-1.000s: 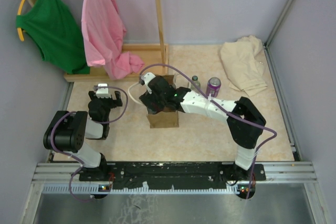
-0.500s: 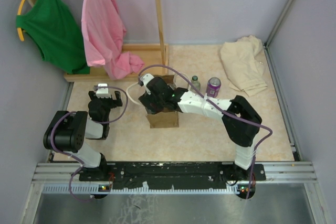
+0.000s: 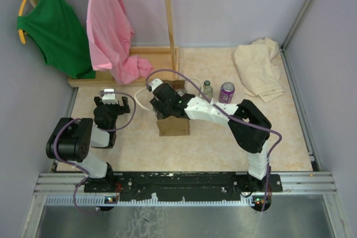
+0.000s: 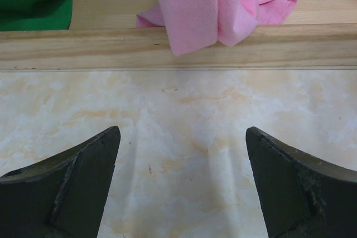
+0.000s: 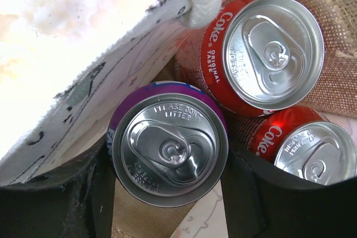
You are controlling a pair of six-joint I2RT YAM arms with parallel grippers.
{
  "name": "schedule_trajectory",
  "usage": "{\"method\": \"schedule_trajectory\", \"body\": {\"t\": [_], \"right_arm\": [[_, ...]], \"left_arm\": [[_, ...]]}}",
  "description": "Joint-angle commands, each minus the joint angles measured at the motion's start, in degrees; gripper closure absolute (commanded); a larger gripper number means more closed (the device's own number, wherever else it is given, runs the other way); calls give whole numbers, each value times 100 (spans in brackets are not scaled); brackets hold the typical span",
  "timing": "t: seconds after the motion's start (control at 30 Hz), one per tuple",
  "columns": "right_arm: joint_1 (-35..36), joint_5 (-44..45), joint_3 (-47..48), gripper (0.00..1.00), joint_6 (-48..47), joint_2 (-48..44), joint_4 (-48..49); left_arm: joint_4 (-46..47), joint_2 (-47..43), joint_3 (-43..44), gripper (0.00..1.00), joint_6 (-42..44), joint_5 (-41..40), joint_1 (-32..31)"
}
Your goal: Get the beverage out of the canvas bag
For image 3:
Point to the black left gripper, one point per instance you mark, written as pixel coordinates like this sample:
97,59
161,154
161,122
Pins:
125,109

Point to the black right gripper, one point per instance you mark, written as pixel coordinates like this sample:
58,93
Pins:
158,106

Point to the green-capped Chang soda bottle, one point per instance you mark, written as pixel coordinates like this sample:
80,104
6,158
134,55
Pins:
208,90

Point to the purple Fanta soda can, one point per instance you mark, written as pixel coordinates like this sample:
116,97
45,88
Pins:
227,90

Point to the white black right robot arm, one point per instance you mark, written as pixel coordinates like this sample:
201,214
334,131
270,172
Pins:
245,120

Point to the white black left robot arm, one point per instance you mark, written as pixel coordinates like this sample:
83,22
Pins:
71,140

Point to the wooden clothes rack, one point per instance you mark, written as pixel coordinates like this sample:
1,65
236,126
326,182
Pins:
149,59

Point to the pink t-shirt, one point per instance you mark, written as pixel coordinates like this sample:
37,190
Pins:
110,33

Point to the beige folded cloth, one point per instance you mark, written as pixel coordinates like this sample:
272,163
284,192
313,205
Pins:
259,76

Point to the green tank top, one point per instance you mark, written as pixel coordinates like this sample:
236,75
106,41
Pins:
56,30

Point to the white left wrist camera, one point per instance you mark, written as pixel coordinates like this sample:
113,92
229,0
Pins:
108,97

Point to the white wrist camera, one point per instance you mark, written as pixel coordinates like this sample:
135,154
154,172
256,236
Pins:
108,97
154,84

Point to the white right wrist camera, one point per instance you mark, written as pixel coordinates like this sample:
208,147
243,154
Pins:
154,84

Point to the canvas bag with rope handles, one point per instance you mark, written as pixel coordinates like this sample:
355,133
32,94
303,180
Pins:
168,126

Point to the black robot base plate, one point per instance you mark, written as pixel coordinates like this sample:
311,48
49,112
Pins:
191,186

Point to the aluminium frame rail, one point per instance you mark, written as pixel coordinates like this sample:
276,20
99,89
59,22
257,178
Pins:
64,189

